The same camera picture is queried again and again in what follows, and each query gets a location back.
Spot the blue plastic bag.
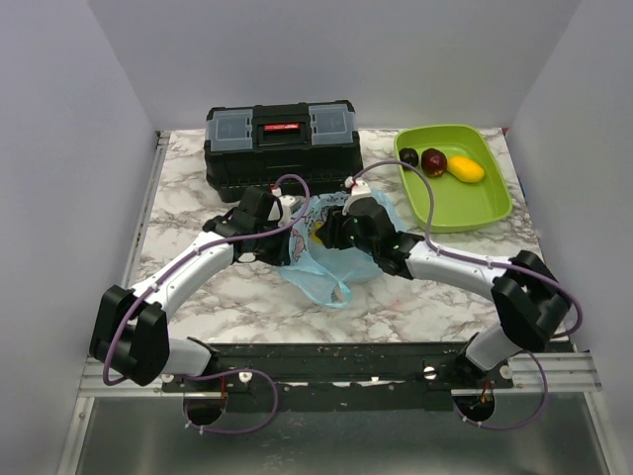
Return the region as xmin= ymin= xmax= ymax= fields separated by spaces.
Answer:
xmin=278 ymin=192 xmax=383 ymax=308

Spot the dark purple fake fruit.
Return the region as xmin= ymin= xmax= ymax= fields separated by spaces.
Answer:
xmin=399 ymin=147 xmax=419 ymax=167

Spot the red fake fruit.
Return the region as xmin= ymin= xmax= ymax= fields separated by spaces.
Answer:
xmin=420 ymin=148 xmax=448 ymax=178

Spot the yellow fake lemon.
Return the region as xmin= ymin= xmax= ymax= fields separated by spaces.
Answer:
xmin=447 ymin=155 xmax=486 ymax=183

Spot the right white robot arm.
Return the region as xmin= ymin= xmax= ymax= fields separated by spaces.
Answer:
xmin=314 ymin=198 xmax=572 ymax=388

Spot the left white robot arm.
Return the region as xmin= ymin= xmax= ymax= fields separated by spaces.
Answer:
xmin=89 ymin=187 xmax=303 ymax=391

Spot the green plastic tray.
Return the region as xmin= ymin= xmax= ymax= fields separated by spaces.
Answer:
xmin=394 ymin=125 xmax=512 ymax=234

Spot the black plastic toolbox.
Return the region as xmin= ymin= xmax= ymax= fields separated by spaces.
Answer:
xmin=204 ymin=100 xmax=363 ymax=203

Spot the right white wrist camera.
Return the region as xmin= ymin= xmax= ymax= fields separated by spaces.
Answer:
xmin=342 ymin=176 xmax=372 ymax=216

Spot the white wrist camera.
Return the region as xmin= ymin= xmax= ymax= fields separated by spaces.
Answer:
xmin=268 ymin=187 xmax=303 ymax=227
xmin=342 ymin=176 xmax=372 ymax=216

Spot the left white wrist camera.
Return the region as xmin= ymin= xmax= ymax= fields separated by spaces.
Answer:
xmin=268 ymin=187 xmax=303 ymax=227

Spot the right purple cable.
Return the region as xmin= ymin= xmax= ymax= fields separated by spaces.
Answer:
xmin=345 ymin=160 xmax=584 ymax=430

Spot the purple cable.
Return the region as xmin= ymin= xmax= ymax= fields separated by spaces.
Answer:
xmin=101 ymin=173 xmax=313 ymax=436
xmin=345 ymin=160 xmax=584 ymax=430

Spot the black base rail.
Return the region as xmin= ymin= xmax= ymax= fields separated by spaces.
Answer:
xmin=162 ymin=342 xmax=518 ymax=413

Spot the aluminium frame rail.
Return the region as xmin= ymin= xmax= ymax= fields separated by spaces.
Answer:
xmin=53 ymin=131 xmax=602 ymax=475

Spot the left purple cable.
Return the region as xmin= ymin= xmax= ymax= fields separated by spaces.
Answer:
xmin=101 ymin=173 xmax=313 ymax=436

